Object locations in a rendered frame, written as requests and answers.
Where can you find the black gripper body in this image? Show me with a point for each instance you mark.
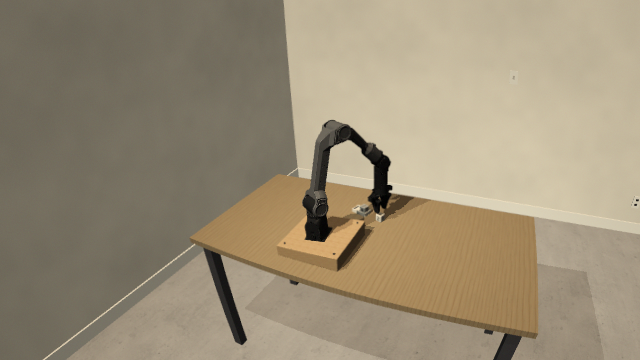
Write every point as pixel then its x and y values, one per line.
pixel 379 190

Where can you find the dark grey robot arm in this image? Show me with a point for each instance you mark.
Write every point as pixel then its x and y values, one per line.
pixel 315 199

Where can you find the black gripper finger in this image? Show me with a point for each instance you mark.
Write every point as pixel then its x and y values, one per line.
pixel 376 206
pixel 385 200

